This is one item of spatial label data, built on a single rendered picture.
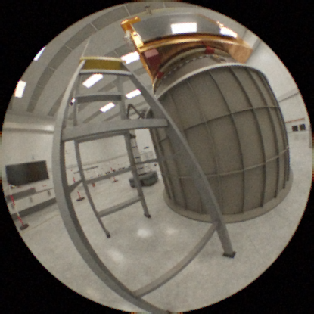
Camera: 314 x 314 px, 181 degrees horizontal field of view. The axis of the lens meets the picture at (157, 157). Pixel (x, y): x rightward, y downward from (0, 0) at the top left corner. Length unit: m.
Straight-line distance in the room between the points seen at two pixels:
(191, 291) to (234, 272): 0.23
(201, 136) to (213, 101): 0.27
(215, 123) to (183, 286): 0.98
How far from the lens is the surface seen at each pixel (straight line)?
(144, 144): 9.45
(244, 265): 0.71
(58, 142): 0.27
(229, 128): 0.72
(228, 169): 0.74
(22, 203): 4.07
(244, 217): 0.91
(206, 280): 0.67
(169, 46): 1.34
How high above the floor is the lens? 0.65
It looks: 1 degrees down
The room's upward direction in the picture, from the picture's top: 16 degrees counter-clockwise
